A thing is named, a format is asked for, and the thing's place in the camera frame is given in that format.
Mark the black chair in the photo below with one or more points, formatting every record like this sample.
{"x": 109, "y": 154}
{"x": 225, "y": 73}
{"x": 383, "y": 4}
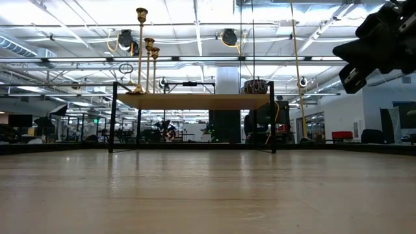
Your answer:
{"x": 372, "y": 136}

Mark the red floral candle tin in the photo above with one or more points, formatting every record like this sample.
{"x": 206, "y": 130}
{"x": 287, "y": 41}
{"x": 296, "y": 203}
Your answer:
{"x": 255, "y": 87}

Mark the large dark wall screen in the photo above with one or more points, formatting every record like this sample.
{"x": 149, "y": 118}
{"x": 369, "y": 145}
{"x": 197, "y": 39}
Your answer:
{"x": 404, "y": 113}

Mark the black aluminium table frame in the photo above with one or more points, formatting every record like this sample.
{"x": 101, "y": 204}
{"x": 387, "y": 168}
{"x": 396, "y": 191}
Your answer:
{"x": 357, "y": 148}

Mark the black studio softbox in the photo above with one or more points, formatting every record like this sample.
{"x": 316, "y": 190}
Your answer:
{"x": 60, "y": 110}

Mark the red seat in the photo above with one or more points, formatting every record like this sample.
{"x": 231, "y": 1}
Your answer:
{"x": 342, "y": 135}

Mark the small black ceiling reel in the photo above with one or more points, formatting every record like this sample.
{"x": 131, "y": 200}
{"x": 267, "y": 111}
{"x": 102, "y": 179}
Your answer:
{"x": 303, "y": 82}
{"x": 162, "y": 83}

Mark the small wooden shelf black legs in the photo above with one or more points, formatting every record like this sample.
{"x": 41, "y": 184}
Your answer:
{"x": 195, "y": 101}

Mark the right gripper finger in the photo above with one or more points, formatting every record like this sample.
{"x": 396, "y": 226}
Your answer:
{"x": 380, "y": 24}
{"x": 360, "y": 52}

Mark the black monitor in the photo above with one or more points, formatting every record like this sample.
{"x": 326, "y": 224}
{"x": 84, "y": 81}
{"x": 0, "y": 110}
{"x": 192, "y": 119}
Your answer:
{"x": 20, "y": 121}

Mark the black and white panel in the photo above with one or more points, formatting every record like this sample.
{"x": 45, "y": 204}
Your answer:
{"x": 386, "y": 125}

